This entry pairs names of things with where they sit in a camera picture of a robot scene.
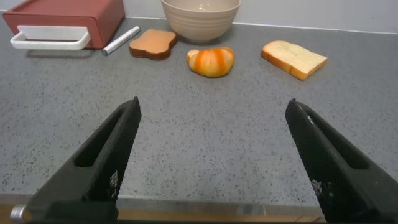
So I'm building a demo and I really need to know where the orange striped croissant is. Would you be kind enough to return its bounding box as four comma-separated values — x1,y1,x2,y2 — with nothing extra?
186,46,236,78

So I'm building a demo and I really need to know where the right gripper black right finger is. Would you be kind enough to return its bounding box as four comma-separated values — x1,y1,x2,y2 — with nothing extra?
285,98,398,224

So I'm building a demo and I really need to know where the red drawer cabinet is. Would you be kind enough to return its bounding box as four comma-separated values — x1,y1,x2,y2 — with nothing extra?
2,0,126,50

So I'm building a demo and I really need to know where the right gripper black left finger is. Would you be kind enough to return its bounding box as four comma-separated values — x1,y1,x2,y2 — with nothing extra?
24,96,142,224

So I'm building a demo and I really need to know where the white marker pen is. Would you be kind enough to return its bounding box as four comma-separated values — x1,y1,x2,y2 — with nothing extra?
101,26,141,57

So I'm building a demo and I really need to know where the white bread slice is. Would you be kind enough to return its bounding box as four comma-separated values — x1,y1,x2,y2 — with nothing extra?
261,40,329,82

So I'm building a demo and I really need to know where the beige ribbed bowl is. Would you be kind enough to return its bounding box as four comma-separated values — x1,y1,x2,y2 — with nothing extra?
160,0,242,43

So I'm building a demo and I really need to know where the brown toast slice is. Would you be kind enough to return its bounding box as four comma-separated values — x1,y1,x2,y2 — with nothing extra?
129,29,178,61

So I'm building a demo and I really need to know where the red drawer with white handle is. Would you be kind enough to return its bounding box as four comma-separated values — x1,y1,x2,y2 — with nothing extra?
2,12,104,51

